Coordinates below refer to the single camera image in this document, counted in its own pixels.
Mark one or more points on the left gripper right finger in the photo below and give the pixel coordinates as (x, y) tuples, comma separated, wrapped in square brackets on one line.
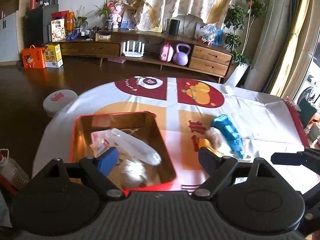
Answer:
[(219, 169)]

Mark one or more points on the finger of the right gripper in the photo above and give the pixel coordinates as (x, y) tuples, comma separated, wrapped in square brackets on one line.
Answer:
[(293, 159)]

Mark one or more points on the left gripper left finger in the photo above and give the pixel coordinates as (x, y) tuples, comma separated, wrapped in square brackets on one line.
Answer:
[(94, 172)]

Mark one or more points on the yellow plush toy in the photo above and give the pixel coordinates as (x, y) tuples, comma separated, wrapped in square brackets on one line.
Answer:
[(202, 142)]

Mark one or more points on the white plastic bag in box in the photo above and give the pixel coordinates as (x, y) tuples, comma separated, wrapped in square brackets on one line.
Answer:
[(126, 143)]

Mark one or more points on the clear plastic bag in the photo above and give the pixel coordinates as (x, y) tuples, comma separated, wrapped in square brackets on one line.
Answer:
[(215, 137)]

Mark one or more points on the white fluffy plush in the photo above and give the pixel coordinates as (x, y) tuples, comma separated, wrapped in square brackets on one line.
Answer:
[(133, 174)]

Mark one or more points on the white red patterned tablecloth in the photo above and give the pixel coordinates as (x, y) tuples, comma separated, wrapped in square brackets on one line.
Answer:
[(158, 125)]

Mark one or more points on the blue plastic package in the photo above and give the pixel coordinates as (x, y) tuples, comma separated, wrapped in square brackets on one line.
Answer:
[(230, 133)]

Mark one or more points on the white round stool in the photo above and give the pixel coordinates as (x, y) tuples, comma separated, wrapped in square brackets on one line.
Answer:
[(55, 101)]

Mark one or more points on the plastic bottle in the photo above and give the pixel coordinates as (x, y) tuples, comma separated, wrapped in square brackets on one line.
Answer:
[(12, 172)]

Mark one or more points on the yellow curtain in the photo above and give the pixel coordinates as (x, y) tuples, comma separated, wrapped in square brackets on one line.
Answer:
[(298, 51)]

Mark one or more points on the purple kettlebell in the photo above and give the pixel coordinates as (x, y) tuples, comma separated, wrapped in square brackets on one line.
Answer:
[(180, 57)]

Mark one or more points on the yellow carton box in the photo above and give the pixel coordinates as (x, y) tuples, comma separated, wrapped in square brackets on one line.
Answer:
[(52, 56)]

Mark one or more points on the white router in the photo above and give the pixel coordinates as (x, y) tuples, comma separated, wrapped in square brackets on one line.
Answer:
[(134, 49)]

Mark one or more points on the white standing air conditioner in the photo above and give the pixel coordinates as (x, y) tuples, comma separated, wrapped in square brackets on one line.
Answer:
[(270, 45)]

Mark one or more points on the orange gift bag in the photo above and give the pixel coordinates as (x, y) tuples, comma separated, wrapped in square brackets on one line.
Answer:
[(32, 58)]

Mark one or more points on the wooden tv cabinet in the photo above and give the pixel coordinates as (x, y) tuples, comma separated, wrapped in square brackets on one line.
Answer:
[(107, 44)]

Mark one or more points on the clear bag on cabinet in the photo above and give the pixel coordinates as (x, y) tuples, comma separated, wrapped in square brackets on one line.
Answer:
[(208, 33)]

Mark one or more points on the white picture box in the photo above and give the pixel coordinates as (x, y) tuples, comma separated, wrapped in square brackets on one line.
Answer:
[(58, 30)]

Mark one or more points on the tall green potted plant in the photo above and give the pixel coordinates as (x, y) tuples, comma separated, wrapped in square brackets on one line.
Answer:
[(237, 27)]

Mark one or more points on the black speaker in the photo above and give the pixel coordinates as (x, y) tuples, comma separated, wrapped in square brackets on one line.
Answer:
[(174, 27)]

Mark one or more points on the small potted plant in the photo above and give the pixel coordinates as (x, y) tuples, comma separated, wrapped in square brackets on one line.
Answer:
[(106, 11)]

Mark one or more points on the black small fridge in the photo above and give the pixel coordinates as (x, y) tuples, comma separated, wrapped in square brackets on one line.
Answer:
[(36, 31)]

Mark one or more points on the pink doll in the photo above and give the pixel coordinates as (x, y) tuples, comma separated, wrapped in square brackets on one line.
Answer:
[(116, 12)]

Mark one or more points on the patterned draped cloth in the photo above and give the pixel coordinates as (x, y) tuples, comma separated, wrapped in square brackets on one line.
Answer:
[(152, 14)]

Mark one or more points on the red thermos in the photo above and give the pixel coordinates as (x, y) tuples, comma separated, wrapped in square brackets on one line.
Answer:
[(32, 4)]

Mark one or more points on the white wall cabinet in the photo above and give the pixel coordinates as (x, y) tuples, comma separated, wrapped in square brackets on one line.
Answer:
[(8, 39)]

